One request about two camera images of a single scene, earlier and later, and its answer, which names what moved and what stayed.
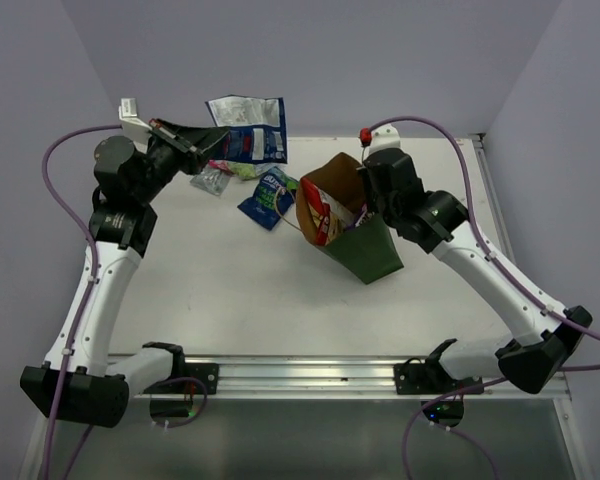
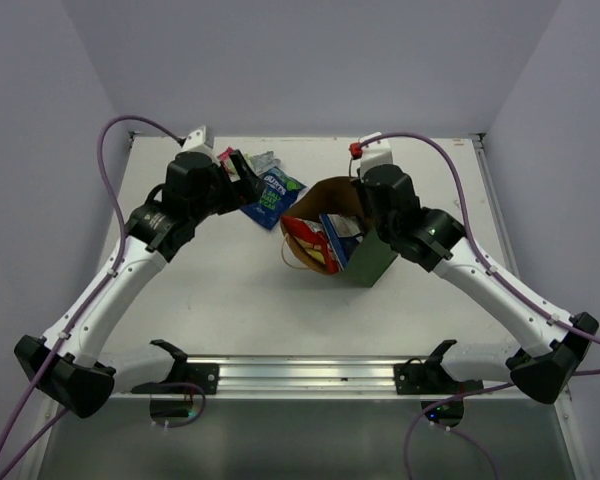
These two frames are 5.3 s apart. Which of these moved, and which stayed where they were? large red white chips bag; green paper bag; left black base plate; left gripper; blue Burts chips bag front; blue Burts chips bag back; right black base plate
Moved: green paper bag; large red white chips bag; left gripper; blue Burts chips bag back
Stayed: left black base plate; right black base plate; blue Burts chips bag front
